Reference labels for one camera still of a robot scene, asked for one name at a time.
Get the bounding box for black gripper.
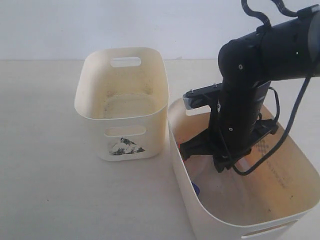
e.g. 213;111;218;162
180;118;278;173

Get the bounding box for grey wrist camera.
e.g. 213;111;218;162
182;83;222;110

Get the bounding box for orange-capped tube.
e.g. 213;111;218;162
236;157;251;172

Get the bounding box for blue-capped tube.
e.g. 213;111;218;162
191;182;200;196

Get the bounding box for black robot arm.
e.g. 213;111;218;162
178;0;320;176

